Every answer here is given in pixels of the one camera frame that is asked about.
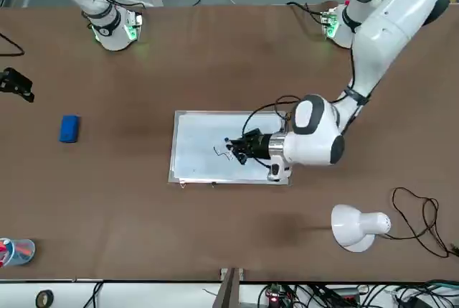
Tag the white whiteboard silver frame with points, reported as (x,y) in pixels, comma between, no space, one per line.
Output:
(193,132)

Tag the black power supply box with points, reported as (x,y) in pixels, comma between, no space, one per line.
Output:
(344,293)

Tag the black power adapter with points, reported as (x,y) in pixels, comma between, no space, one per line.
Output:
(417,302)

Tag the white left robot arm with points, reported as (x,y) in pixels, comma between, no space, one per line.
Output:
(387,28)

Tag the blue whiteboard eraser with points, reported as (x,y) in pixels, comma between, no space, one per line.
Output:
(69,130)

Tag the black tape roll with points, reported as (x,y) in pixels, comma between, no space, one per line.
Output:
(38,299)

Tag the red marker pen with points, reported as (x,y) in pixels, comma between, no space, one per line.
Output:
(23,249)

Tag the aluminium frame post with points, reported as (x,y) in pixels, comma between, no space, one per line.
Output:
(227,290)

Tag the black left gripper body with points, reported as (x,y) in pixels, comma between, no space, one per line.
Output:
(261,146)

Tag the circuit board red light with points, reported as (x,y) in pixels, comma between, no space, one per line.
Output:
(274,299)

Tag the white desk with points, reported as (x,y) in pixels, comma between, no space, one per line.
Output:
(21,293)
(161,295)

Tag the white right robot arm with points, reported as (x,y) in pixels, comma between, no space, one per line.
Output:
(107,31)

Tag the clear plastic pen cup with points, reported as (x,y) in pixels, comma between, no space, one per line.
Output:
(25,259)

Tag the white desk lamp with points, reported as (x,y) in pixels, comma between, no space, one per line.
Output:
(344,225)

